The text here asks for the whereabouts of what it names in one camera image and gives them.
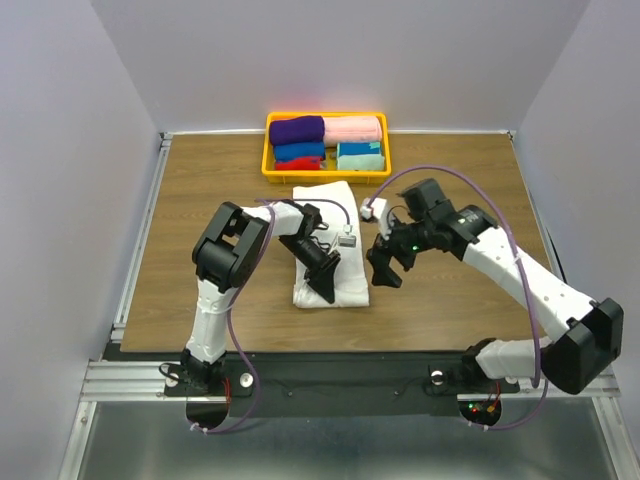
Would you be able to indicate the blue rolled towel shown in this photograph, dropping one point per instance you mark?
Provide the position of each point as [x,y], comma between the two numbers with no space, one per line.
[289,152]

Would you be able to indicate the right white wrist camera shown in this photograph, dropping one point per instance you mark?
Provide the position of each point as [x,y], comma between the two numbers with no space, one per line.
[378,211]

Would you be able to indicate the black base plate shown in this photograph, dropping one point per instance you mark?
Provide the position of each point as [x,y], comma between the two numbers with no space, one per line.
[340,384]

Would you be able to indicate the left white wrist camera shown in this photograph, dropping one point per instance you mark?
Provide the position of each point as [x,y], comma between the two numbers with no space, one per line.
[345,238]

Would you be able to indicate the teal mint rolled towel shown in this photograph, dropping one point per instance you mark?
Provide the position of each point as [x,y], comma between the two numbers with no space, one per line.
[365,156]

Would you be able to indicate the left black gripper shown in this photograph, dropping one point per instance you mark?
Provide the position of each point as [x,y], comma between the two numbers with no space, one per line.
[320,277]

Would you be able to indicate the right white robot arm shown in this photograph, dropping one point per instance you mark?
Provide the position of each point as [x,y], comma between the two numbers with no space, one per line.
[574,337]

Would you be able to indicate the aluminium frame rail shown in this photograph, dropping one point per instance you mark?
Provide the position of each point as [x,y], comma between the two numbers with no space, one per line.
[106,381]

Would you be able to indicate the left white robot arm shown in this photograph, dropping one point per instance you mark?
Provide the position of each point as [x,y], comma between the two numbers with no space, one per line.
[225,257]

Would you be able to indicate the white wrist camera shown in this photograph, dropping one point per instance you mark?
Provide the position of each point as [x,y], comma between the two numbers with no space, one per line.
[345,238]
[378,211]

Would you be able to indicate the yellow plastic basket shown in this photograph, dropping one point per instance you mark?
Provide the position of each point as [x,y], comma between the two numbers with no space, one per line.
[330,172]

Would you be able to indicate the purple towel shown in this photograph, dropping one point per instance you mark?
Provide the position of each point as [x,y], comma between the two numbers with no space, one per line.
[309,128]

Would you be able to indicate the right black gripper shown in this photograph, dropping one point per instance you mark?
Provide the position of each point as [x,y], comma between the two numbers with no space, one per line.
[383,274]

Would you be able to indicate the light pink rolled towel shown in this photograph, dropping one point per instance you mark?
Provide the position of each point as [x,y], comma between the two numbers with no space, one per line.
[351,129]

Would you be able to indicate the white towel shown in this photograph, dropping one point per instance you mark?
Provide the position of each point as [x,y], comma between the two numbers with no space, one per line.
[338,207]

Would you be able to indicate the red rolled towel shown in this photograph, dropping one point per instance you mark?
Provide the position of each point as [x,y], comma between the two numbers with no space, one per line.
[304,163]

